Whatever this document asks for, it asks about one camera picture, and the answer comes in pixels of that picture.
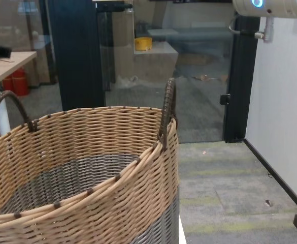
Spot glass door pane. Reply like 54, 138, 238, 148
96, 0, 235, 143

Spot brown box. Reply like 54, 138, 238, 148
134, 41, 180, 82

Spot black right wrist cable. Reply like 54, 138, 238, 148
228, 14, 275, 44

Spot black door top fitting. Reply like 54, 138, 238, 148
95, 1, 134, 13

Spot narrow black door frame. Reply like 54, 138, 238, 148
222, 15, 262, 144

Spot white desk leg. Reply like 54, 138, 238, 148
0, 91, 12, 137

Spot red fire extinguisher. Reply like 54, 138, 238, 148
2, 75, 14, 92
11, 67, 30, 97

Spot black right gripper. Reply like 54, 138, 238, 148
173, 0, 233, 4

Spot woven tricolour laundry basket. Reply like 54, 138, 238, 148
0, 77, 181, 244

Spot wooden desk top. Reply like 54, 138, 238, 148
0, 50, 38, 85

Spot black baseboard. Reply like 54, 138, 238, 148
243, 138, 297, 217

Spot black door latch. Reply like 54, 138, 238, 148
219, 94, 232, 106

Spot white pedestal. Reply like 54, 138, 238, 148
178, 215, 187, 244

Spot wide black door frame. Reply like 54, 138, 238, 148
46, 0, 106, 112

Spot clear plastic scrap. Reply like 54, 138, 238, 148
117, 75, 140, 88

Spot glass wall pane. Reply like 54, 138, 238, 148
0, 0, 50, 88

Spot yellow bucket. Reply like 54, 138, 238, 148
134, 37, 153, 51

